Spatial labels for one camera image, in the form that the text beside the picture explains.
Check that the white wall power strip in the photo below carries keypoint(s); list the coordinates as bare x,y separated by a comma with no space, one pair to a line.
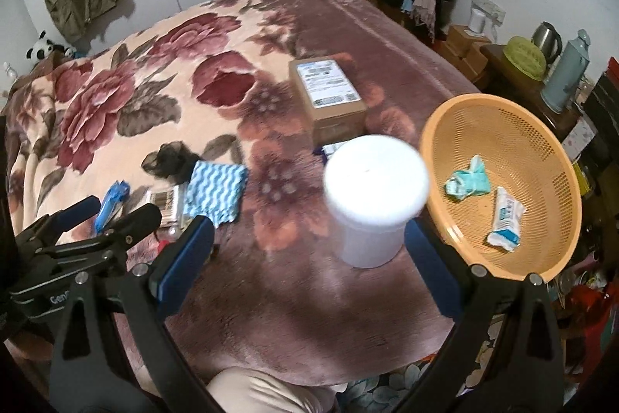
488,5

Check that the person's beige trouser leg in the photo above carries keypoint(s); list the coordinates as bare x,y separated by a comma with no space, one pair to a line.
261,393

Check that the white cup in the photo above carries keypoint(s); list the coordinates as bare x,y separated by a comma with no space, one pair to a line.
478,21

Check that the steel electric kettle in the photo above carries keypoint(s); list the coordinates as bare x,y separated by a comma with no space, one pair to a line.
546,40

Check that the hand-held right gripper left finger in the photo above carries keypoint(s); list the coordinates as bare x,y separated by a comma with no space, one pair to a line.
186,258

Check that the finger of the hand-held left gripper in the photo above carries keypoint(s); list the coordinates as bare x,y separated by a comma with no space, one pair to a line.
77,210
128,224

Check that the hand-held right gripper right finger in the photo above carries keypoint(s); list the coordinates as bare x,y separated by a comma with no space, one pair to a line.
428,260

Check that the floral plush blanket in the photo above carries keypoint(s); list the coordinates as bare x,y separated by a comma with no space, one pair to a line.
145,103

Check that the black mesh scrunchie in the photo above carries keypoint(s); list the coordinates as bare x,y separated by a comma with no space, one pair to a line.
167,159

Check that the crumpled teal packet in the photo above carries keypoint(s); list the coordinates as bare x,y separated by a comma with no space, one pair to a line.
466,185

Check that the dark wooden nightstand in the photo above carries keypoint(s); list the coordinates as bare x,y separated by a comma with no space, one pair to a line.
522,89

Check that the small blue packet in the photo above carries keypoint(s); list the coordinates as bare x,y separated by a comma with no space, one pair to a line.
111,200

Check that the brown cardboard box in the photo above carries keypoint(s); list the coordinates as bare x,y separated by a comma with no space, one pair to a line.
333,118

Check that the panda plush toy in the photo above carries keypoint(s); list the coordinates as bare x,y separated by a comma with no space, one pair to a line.
41,47

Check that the white tube packet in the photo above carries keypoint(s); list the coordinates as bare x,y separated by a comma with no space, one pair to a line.
505,214

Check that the pale green thermos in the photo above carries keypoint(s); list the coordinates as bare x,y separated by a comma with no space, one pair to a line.
563,74

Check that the dark floral mat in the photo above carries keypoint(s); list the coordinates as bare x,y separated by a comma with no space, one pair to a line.
377,393

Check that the stacked cardboard boxes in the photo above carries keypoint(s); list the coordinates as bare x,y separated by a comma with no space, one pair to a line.
462,50

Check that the orange plastic basket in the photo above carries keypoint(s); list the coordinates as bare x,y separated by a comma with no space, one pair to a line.
532,142

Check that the dark blue tissue pack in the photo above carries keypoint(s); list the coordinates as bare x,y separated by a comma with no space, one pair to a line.
330,150

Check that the blue white striped cloth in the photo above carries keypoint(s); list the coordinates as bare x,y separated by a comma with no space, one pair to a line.
215,188

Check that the white plastic jar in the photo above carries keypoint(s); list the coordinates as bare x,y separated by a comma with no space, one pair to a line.
372,190

